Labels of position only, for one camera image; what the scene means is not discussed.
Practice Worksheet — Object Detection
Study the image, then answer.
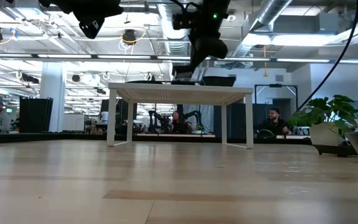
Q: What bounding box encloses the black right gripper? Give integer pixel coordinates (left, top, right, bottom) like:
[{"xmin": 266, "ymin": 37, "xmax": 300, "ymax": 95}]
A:
[{"xmin": 172, "ymin": 12, "xmax": 229, "ymax": 82}]

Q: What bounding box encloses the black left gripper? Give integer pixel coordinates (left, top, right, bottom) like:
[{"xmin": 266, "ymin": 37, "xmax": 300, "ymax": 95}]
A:
[{"xmin": 39, "ymin": 0, "xmax": 124, "ymax": 40}]

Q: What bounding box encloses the deep square black bowl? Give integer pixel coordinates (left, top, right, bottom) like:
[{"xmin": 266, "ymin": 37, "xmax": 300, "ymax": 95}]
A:
[{"xmin": 201, "ymin": 75, "xmax": 237, "ymax": 88}]

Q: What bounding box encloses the white small table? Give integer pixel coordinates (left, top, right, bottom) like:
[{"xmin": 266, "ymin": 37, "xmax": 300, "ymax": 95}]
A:
[{"xmin": 106, "ymin": 82, "xmax": 254, "ymax": 149}]

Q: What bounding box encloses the long ceiling light strip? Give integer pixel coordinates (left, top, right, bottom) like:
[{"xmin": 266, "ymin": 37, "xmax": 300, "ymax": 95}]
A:
[{"xmin": 0, "ymin": 53, "xmax": 358, "ymax": 65}]

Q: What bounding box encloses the black room divider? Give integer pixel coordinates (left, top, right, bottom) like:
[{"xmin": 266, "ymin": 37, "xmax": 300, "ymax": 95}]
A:
[
  {"xmin": 19, "ymin": 97, "xmax": 54, "ymax": 133},
  {"xmin": 213, "ymin": 103, "xmax": 293, "ymax": 139}
]

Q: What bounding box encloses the yellow hanging tag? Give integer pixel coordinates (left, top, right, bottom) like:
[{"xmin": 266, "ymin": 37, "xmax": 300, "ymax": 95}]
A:
[{"xmin": 262, "ymin": 45, "xmax": 269, "ymax": 78}]

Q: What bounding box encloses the white building column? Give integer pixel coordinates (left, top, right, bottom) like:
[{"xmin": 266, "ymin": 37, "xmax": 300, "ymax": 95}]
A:
[{"xmin": 40, "ymin": 62, "xmax": 66, "ymax": 133}]

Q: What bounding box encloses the green plant in white pot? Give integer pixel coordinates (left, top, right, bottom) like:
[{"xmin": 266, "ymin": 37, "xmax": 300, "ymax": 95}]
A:
[{"xmin": 287, "ymin": 95, "xmax": 358, "ymax": 147}]

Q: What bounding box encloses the silver ventilation duct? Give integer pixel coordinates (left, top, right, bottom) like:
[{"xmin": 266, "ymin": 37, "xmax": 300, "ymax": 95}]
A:
[
  {"xmin": 228, "ymin": 0, "xmax": 293, "ymax": 68},
  {"xmin": 158, "ymin": 0, "xmax": 195, "ymax": 82}
]

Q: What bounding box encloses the black tubular stand frame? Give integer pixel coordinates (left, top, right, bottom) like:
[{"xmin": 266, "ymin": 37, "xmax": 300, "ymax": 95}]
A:
[{"xmin": 254, "ymin": 83, "xmax": 299, "ymax": 134}]

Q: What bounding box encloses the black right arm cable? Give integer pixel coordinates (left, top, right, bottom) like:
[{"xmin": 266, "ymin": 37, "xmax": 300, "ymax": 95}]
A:
[{"xmin": 290, "ymin": 0, "xmax": 358, "ymax": 118}]

